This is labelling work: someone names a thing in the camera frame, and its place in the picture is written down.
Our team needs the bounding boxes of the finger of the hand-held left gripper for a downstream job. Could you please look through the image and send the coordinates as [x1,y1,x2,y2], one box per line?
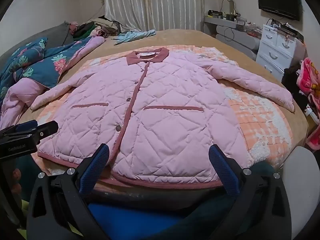
[0,120,38,137]
[15,120,59,144]

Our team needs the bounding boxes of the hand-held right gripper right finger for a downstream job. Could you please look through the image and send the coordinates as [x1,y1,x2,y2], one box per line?
[209,144,292,240]

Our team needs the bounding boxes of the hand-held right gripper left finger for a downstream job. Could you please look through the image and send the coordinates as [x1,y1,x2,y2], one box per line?
[26,144,110,240]

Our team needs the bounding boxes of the pink quilted jacket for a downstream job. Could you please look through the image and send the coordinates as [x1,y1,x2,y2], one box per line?
[30,47,295,189]

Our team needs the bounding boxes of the pile of clothes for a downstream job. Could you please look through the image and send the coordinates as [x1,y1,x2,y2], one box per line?
[69,16,120,39]

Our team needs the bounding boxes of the person's left hand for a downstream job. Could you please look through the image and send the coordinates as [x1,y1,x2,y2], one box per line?
[6,166,23,193]

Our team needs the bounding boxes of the person's dark teal clothing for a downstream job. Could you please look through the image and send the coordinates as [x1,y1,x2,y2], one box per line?
[172,161,278,240]

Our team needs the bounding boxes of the blue cloth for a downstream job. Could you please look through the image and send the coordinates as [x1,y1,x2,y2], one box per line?
[87,202,190,240]

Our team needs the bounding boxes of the orange plaid bear blanket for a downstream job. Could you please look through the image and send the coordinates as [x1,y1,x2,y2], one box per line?
[37,44,293,180]

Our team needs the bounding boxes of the teal floral duvet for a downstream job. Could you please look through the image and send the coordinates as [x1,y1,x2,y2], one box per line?
[0,36,105,130]

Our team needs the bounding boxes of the white round object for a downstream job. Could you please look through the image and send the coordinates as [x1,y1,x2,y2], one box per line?
[280,146,320,240]

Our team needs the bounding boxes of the grey headboard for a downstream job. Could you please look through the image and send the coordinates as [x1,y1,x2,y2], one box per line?
[0,21,75,58]

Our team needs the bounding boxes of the black garment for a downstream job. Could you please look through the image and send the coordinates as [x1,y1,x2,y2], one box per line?
[281,64,309,110]

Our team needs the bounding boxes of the pink printed towel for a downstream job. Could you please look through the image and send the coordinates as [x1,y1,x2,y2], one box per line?
[296,57,320,150]

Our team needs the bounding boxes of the light blue garment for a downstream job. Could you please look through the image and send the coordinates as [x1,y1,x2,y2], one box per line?
[111,29,157,45]

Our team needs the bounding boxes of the white drawer cabinet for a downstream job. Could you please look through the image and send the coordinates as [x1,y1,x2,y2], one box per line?
[255,24,304,82]

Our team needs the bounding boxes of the grey dressing table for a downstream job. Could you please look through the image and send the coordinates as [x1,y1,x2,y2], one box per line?
[204,15,260,60]

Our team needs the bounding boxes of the bed with tan sheet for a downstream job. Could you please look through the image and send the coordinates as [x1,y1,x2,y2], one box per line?
[0,29,309,173]

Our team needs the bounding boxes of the clutter of small bottles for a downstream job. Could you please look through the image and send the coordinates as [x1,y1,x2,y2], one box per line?
[208,9,262,33]

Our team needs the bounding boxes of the black box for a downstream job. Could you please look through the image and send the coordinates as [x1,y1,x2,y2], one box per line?
[276,25,304,39]

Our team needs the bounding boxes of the white curtain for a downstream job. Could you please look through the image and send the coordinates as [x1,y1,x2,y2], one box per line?
[104,0,204,32]

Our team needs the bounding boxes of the oval table mirror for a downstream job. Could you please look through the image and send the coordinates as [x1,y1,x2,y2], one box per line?
[221,0,237,15]

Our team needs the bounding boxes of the black wall television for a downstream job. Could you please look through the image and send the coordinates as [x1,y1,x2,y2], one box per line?
[257,0,300,22]

